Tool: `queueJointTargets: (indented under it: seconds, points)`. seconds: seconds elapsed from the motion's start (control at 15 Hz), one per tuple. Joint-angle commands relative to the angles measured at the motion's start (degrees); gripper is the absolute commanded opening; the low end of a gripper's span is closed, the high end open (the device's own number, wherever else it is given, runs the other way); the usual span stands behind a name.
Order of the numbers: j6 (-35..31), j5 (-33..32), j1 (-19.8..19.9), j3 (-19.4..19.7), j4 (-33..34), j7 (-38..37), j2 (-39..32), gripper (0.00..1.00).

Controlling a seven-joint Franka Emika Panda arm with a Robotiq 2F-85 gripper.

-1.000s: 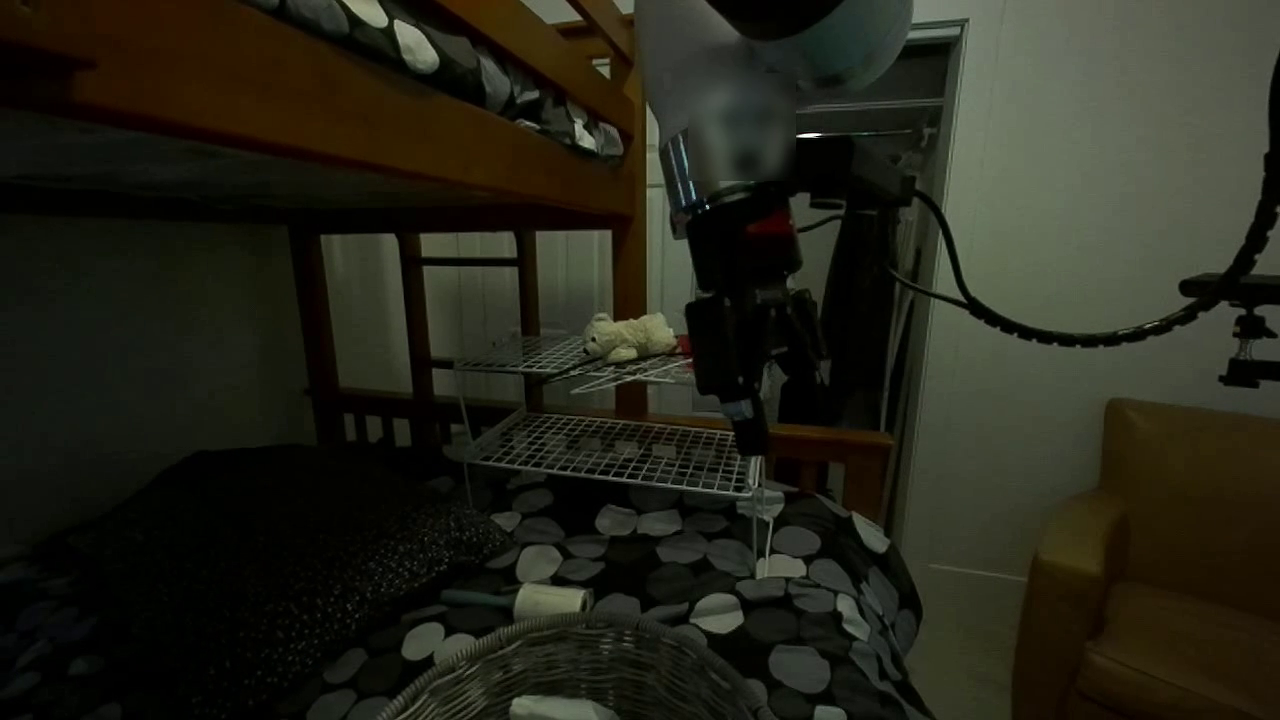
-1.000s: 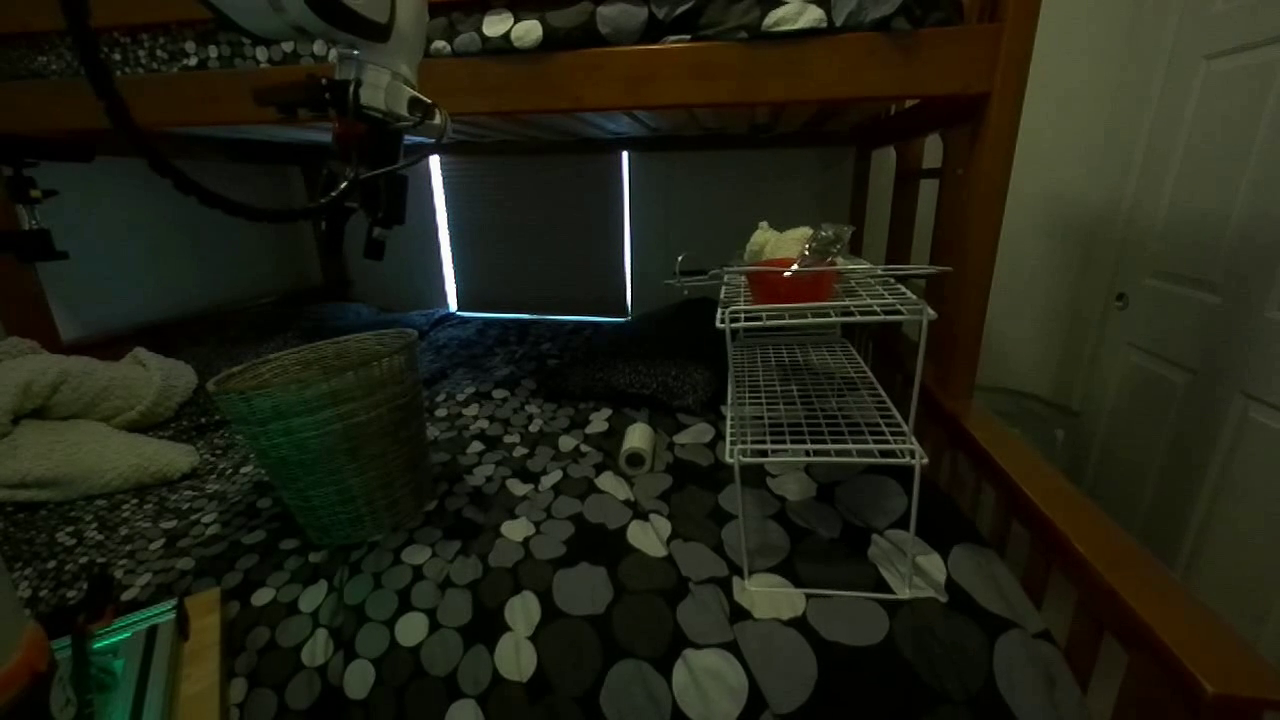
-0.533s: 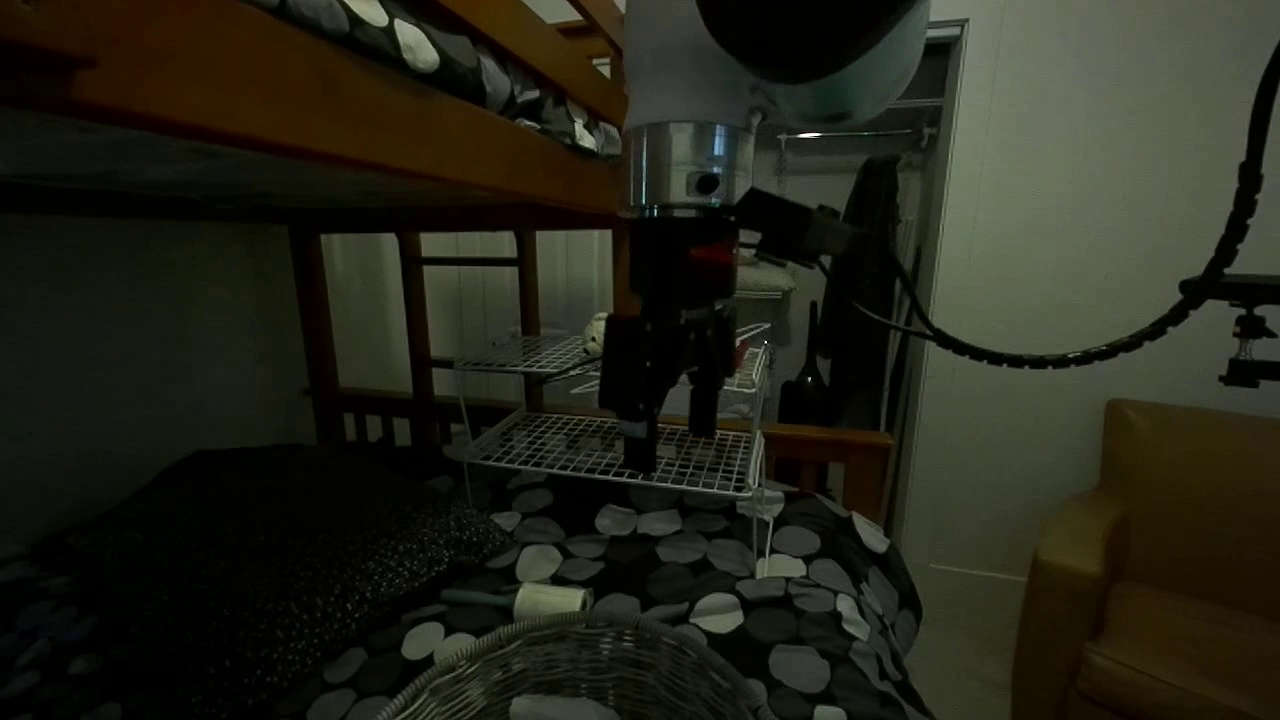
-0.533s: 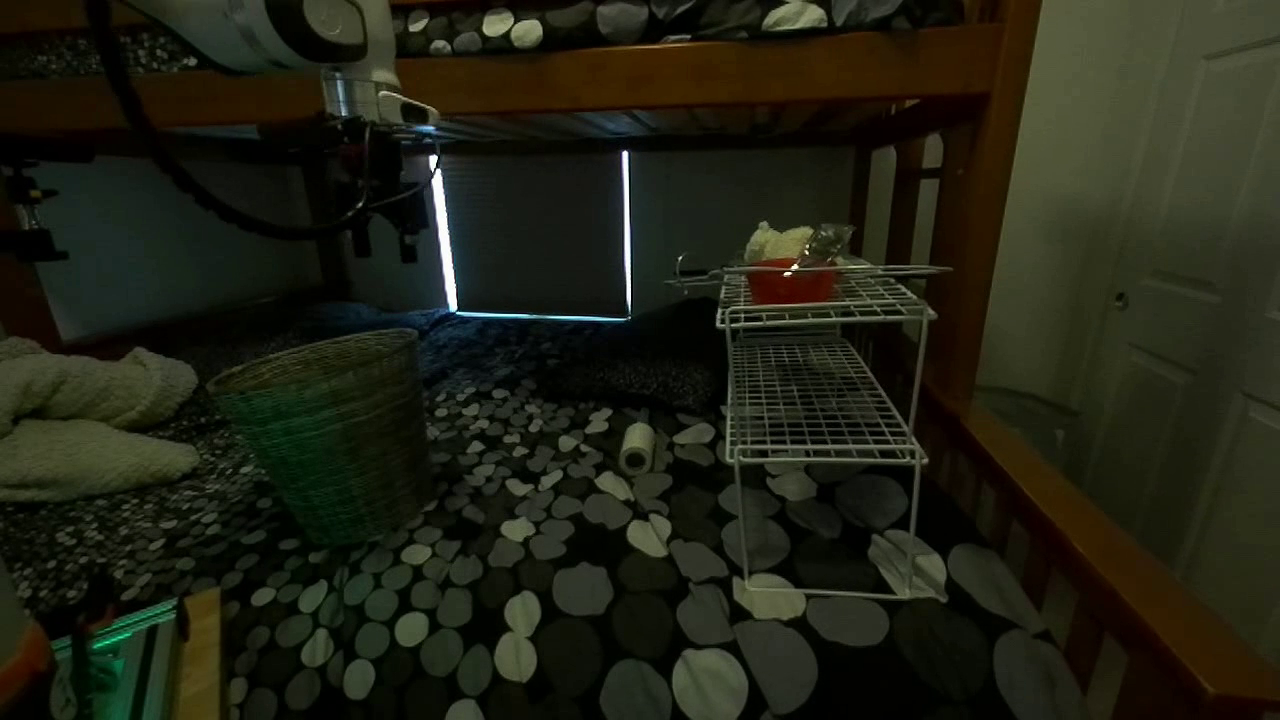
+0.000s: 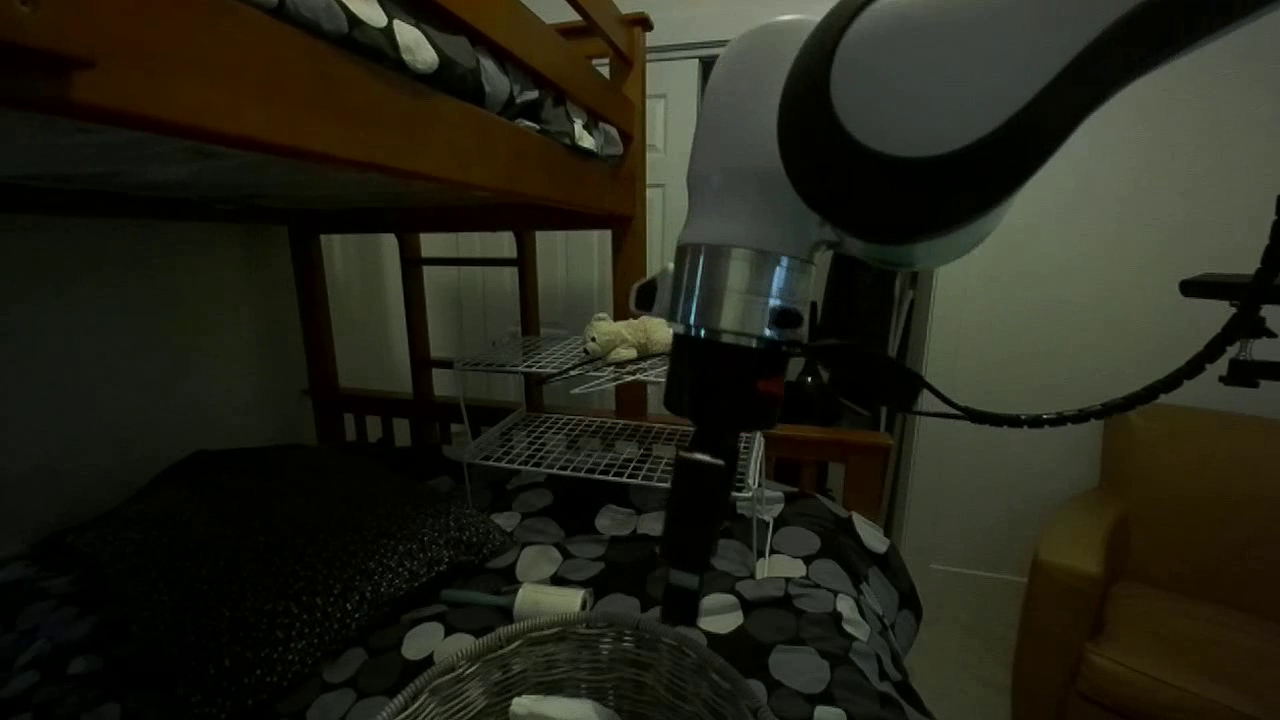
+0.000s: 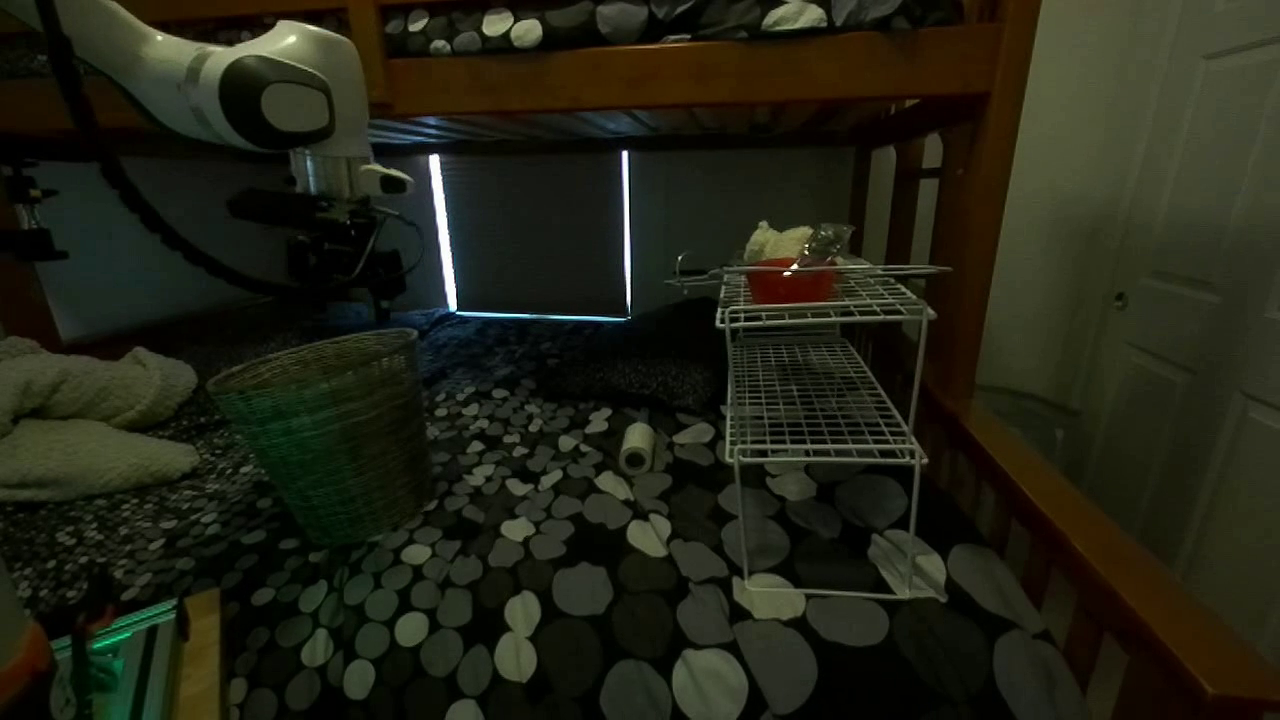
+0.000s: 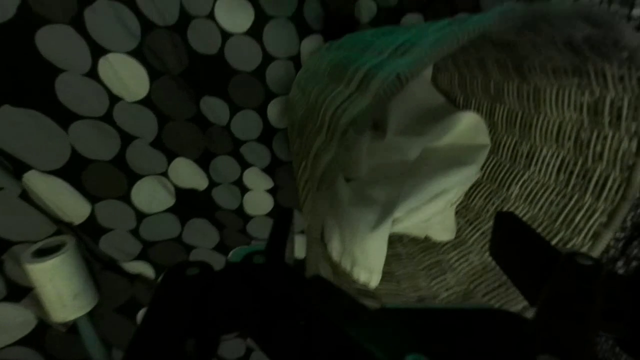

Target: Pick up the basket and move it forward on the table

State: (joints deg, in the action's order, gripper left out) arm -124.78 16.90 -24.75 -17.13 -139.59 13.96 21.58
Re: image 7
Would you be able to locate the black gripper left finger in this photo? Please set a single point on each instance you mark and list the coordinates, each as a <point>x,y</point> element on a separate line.
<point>221,312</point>

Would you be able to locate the woven wicker basket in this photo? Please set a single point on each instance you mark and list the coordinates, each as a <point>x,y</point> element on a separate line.
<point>553,133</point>

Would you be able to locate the white paper roll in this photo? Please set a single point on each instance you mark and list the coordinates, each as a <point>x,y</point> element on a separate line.
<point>58,278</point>

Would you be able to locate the spotted black grey bed cover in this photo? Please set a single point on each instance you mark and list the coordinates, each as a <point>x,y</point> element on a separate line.
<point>92,141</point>

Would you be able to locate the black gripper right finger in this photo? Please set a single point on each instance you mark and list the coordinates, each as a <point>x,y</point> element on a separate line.
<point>561,280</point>

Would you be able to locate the white cloth in basket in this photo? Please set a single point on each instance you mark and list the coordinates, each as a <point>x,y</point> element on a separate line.
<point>412,180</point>

